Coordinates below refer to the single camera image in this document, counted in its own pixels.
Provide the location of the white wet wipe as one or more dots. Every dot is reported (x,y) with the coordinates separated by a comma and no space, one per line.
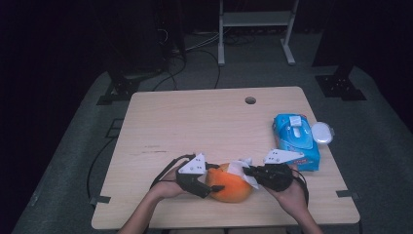
(235,167)

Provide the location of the person's left hand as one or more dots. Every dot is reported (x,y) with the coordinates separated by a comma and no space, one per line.
(167,188)

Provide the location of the person's right hand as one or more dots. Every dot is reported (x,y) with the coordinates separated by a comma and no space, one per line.
(292,198)

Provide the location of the blue wet wipes pack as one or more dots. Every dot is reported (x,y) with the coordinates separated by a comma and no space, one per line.
(298,139)

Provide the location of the orange plush toy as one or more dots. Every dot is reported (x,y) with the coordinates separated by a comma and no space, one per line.
(232,190)

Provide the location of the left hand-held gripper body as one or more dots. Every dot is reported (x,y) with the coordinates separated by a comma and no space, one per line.
(193,182)

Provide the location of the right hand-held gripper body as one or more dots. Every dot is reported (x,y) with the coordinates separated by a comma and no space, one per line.
(274,178)

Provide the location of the white metal stand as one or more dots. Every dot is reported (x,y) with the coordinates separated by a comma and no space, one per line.
(253,19)

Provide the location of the black stand base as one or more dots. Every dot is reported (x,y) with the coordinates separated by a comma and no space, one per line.
(121,91)
(339,86)

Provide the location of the black tape strip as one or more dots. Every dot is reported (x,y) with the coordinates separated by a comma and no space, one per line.
(347,194)
(100,199)

